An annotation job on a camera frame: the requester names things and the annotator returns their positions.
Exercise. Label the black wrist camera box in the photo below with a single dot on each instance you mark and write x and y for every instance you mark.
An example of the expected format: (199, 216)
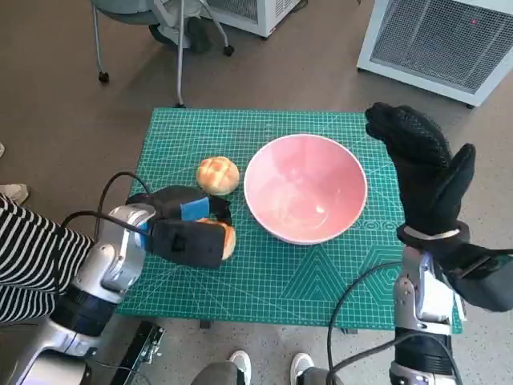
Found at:
(188, 244)
(481, 280)

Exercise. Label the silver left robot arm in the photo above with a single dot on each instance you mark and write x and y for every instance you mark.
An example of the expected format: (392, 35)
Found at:
(120, 248)

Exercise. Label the green cutting mat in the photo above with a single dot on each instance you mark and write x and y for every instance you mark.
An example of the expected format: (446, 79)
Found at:
(280, 280)

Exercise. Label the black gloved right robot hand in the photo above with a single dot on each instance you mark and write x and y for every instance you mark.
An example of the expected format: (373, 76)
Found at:
(425, 188)

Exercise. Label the round toy bread bun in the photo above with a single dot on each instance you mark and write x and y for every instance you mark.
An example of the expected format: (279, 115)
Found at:
(218, 176)

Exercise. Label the white mesh-door cabinet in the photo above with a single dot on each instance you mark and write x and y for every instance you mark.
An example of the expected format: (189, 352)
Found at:
(264, 16)

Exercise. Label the small black table clip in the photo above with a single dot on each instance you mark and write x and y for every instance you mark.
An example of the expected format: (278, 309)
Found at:
(206, 325)

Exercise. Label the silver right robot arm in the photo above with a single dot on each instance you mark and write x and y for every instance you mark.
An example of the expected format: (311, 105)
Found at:
(413, 297)

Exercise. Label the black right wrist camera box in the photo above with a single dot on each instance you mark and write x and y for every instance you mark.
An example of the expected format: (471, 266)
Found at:
(481, 280)

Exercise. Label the long orange toy bread loaf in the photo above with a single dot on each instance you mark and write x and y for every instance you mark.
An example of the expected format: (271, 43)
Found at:
(229, 240)

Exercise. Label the grey office chair with casters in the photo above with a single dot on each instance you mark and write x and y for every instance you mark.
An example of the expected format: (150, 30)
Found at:
(132, 12)

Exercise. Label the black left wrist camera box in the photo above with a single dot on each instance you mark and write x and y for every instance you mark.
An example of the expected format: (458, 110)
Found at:
(188, 244)

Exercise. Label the pink bowl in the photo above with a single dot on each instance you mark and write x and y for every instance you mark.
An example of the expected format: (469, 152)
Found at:
(304, 180)

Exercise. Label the white metal pole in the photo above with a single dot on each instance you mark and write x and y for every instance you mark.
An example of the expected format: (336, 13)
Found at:
(180, 60)

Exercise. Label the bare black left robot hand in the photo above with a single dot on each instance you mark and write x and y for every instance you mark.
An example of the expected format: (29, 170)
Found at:
(168, 202)

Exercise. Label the black metal bracket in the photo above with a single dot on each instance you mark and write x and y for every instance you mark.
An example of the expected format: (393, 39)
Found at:
(140, 345)

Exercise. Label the person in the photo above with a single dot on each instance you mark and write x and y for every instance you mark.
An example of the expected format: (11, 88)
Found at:
(240, 361)
(28, 248)

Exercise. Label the white appliance with mesh grille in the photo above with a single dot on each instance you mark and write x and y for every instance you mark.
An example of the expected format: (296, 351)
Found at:
(433, 40)

